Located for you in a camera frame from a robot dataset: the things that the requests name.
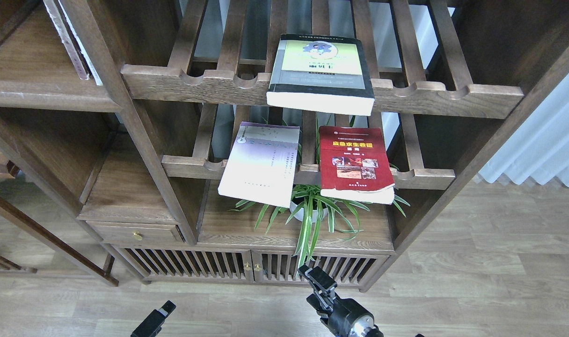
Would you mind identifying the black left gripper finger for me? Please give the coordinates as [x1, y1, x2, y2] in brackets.
[131, 300, 177, 337]

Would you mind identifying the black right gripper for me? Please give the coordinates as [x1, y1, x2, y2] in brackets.
[298, 265, 383, 337]

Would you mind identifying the red paperback book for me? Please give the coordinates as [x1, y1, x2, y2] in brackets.
[319, 126, 395, 205]

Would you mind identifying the green spider plant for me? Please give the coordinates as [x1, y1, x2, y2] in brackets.
[228, 115, 410, 268]

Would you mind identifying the white plant pot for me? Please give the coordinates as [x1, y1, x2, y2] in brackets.
[289, 198, 329, 223]

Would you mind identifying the brass drawer knob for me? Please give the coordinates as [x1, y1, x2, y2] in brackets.
[132, 232, 143, 241]

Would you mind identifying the lavender white paperback book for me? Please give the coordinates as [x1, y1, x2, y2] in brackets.
[218, 122, 300, 208]

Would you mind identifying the dark wooden bookshelf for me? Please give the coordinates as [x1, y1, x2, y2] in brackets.
[0, 0, 569, 292]

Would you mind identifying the white pleated curtain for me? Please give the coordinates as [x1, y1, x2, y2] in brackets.
[479, 74, 569, 187]

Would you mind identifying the upright white book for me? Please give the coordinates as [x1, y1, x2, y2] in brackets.
[59, 0, 103, 86]

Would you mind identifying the upright brown-spined book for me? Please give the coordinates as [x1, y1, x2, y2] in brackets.
[44, 0, 90, 80]

